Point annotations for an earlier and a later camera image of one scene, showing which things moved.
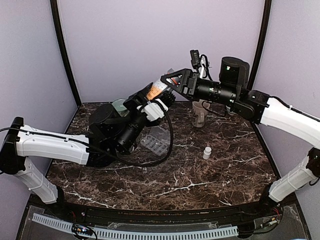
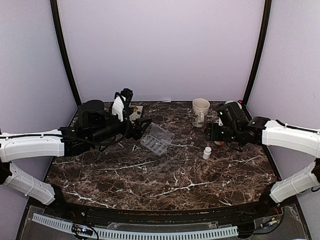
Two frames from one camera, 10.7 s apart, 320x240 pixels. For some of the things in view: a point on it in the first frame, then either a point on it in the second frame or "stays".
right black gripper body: x=192 y=91 to x=212 y=130
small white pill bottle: x=207 y=153 stays
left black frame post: x=58 y=23 stays
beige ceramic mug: x=200 y=108 stays
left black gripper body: x=135 y=99 to x=130 y=133
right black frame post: x=258 y=60 stays
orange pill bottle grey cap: x=157 y=87 to x=219 y=143
